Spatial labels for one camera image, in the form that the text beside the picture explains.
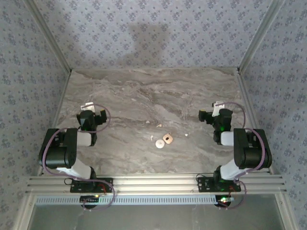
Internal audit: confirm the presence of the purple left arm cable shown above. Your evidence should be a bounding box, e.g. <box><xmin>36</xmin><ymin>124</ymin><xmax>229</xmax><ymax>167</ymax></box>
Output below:
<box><xmin>38</xmin><ymin>104</ymin><xmax>116</xmax><ymax>213</ymax></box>

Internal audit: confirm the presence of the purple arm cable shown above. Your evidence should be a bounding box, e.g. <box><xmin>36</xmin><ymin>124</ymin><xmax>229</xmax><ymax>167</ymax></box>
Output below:
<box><xmin>38</xmin><ymin>104</ymin><xmax>116</xmax><ymax>213</ymax></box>
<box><xmin>214</xmin><ymin>102</ymin><xmax>269</xmax><ymax>211</ymax></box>

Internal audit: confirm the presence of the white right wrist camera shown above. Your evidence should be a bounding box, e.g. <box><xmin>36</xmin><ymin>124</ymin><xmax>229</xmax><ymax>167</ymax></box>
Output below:
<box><xmin>212</xmin><ymin>101</ymin><xmax>225</xmax><ymax>117</ymax></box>

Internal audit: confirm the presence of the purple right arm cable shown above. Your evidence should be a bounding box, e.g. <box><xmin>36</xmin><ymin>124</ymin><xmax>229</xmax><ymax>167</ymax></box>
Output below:
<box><xmin>214</xmin><ymin>102</ymin><xmax>269</xmax><ymax>211</ymax></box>

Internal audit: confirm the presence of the aluminium table side rail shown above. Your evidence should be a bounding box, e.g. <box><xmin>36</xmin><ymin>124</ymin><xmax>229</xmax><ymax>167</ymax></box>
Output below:
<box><xmin>236</xmin><ymin>68</ymin><xmax>275</xmax><ymax>175</ymax></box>
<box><xmin>35</xmin><ymin>69</ymin><xmax>72</xmax><ymax>177</ymax></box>

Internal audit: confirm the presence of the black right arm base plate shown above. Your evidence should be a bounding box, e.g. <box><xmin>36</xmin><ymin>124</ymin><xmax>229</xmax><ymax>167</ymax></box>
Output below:
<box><xmin>196</xmin><ymin>176</ymin><xmax>242</xmax><ymax>193</ymax></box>

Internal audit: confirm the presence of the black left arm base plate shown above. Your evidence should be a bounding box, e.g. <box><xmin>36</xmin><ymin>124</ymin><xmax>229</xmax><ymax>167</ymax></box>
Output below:
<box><xmin>70</xmin><ymin>177</ymin><xmax>114</xmax><ymax>193</ymax></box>

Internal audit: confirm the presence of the aluminium mounting rail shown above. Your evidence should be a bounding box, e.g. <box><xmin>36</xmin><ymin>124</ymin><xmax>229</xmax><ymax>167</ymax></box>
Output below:
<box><xmin>25</xmin><ymin>174</ymin><xmax>287</xmax><ymax>194</ymax></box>

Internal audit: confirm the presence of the aluminium corner post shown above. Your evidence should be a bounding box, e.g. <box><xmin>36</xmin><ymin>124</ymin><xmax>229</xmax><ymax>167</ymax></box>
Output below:
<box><xmin>237</xmin><ymin>0</ymin><xmax>286</xmax><ymax>72</ymax></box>
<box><xmin>24</xmin><ymin>0</ymin><xmax>72</xmax><ymax>72</ymax></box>

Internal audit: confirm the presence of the grey slotted cable duct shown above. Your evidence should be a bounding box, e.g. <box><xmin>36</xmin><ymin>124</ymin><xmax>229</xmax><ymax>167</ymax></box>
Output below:
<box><xmin>35</xmin><ymin>194</ymin><xmax>216</xmax><ymax>206</ymax></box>

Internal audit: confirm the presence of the aluminium frame leg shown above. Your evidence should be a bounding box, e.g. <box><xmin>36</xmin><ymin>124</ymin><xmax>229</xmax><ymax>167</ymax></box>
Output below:
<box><xmin>275</xmin><ymin>191</ymin><xmax>297</xmax><ymax>230</ymax></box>
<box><xmin>13</xmin><ymin>193</ymin><xmax>36</xmax><ymax>230</ymax></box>

